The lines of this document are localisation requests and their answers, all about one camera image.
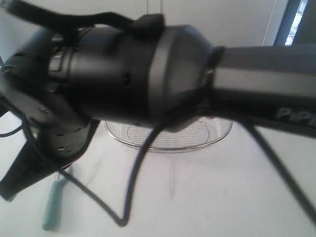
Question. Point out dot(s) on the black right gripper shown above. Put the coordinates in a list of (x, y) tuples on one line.
[(34, 81)]

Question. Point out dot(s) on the teal handled vegetable peeler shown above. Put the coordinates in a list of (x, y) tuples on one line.
[(52, 214)]

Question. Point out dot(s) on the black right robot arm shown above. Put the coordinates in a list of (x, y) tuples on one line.
[(78, 70)]

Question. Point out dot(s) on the oval steel mesh basket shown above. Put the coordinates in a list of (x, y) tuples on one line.
[(200, 134)]

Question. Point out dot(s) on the white cabinet doors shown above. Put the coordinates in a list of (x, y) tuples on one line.
[(223, 22)]

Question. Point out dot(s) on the dark window frame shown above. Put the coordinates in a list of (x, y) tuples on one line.
[(298, 24)]

